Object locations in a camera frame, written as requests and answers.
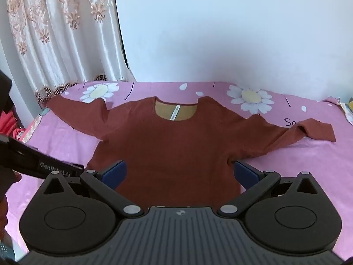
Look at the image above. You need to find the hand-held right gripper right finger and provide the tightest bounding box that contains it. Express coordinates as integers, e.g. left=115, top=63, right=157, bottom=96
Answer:
left=217, top=159, right=322, bottom=218

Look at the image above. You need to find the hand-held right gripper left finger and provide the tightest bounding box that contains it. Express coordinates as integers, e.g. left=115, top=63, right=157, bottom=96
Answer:
left=41, top=159, right=144, bottom=217

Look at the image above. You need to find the brown long-sleeve shirt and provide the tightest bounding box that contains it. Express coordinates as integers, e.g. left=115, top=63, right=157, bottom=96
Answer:
left=45, top=96, right=336, bottom=209

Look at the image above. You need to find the red cloth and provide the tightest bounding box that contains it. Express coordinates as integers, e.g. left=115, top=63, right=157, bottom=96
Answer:
left=0, top=110, right=27, bottom=144

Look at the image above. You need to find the pink floral bed sheet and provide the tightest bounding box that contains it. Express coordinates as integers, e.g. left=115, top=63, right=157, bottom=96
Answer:
left=5, top=81, right=353, bottom=256

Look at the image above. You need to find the patterned cloth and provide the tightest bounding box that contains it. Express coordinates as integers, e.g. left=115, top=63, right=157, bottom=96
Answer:
left=324, top=96, right=353, bottom=125

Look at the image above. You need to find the white patterned curtain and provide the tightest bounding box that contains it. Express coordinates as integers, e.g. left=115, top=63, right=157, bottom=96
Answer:
left=5, top=0, right=136, bottom=103

